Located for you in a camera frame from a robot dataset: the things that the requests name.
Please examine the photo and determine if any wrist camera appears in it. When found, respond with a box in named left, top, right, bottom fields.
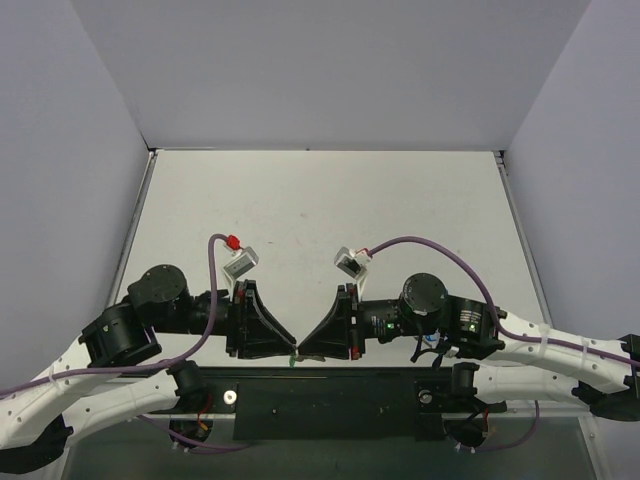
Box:
left=334, top=247, right=372, bottom=300
left=222, top=247, right=259, bottom=293

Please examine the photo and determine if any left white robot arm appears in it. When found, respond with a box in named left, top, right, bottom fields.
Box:
left=1, top=264, right=296, bottom=475

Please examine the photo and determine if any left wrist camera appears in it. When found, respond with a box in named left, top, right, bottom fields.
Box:
left=222, top=247, right=259, bottom=293

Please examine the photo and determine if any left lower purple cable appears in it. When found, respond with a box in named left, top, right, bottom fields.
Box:
left=137, top=409, right=251, bottom=455

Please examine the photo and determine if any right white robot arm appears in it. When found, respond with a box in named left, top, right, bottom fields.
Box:
left=297, top=273, right=639, bottom=422

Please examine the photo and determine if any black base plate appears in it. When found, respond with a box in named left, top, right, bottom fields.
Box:
left=168, top=364, right=507, bottom=441

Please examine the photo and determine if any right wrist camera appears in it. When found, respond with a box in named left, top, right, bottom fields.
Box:
left=334, top=247, right=372, bottom=300

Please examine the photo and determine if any silver key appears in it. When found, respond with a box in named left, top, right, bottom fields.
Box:
left=295, top=354, right=326, bottom=363

